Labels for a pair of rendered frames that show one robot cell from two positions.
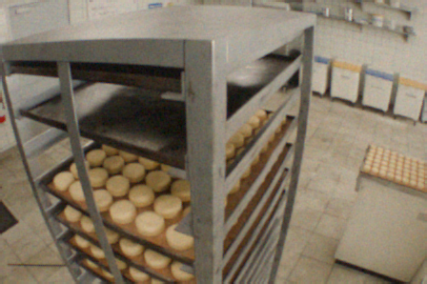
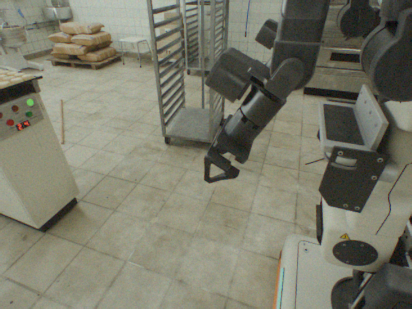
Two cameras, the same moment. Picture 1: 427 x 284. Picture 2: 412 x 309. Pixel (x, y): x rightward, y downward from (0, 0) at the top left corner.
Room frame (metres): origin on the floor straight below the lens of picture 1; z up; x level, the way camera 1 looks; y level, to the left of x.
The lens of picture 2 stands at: (2.86, -0.35, 1.31)
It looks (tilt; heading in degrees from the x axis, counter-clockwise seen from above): 35 degrees down; 166
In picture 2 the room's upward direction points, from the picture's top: straight up
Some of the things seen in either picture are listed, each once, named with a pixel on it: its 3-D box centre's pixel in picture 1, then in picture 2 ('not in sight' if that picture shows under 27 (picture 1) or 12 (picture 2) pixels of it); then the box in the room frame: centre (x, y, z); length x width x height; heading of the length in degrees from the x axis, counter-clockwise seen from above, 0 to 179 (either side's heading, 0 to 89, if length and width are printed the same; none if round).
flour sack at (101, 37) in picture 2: not in sight; (93, 37); (-2.43, -1.23, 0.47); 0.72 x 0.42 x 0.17; 152
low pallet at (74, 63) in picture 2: not in sight; (87, 59); (-2.59, -1.46, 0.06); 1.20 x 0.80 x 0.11; 59
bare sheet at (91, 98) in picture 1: (178, 74); not in sight; (0.65, 0.07, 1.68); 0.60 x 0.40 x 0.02; 153
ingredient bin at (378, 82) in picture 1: (377, 90); not in sight; (4.76, -3.01, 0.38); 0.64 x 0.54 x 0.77; 146
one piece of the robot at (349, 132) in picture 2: not in sight; (350, 141); (2.45, 0.11, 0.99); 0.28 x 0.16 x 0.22; 147
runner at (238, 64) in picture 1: (270, 40); not in sight; (0.57, -0.11, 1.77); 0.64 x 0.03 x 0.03; 153
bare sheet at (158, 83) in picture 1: (177, 35); not in sight; (0.65, 0.07, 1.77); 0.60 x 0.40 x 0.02; 153
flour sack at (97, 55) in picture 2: not in sight; (98, 53); (-2.45, -1.20, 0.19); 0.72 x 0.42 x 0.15; 151
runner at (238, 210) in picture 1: (262, 165); not in sight; (0.57, -0.11, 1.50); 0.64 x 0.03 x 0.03; 153
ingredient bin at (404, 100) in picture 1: (408, 98); not in sight; (4.41, -3.55, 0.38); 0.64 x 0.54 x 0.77; 144
